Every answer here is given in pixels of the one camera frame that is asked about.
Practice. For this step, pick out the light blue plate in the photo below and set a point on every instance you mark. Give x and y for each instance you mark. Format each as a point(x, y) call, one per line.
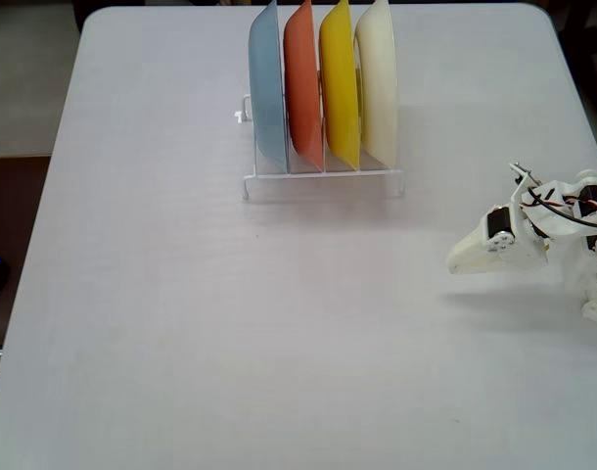
point(266, 88)

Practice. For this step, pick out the white plate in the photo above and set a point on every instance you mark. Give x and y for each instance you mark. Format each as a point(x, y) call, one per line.
point(379, 88)

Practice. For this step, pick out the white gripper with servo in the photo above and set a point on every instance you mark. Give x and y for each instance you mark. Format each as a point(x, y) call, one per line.
point(494, 243)

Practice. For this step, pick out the yellow plate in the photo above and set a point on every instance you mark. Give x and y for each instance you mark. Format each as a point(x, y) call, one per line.
point(340, 88)

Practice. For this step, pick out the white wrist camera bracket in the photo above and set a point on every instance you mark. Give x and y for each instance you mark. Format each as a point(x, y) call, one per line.
point(518, 188)

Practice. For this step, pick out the orange red plate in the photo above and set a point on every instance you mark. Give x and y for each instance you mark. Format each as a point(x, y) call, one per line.
point(303, 88)

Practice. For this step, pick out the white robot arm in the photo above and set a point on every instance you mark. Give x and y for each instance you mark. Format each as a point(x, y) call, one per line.
point(555, 188)

